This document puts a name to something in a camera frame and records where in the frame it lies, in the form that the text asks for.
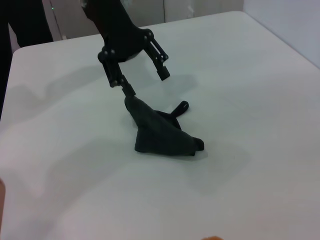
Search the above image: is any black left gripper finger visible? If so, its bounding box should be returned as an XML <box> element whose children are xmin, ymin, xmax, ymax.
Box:
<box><xmin>142</xmin><ymin>34</ymin><xmax>171</xmax><ymax>81</ymax></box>
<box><xmin>98</xmin><ymin>49</ymin><xmax>137</xmax><ymax>97</ymax></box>

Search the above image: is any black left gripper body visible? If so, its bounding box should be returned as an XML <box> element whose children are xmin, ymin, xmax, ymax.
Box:
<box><xmin>82</xmin><ymin>0</ymin><xmax>154</xmax><ymax>63</ymax></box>

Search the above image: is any dark blue rag with loop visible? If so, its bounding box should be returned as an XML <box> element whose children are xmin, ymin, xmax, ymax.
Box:
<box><xmin>123</xmin><ymin>96</ymin><xmax>205</xmax><ymax>156</ymax></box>

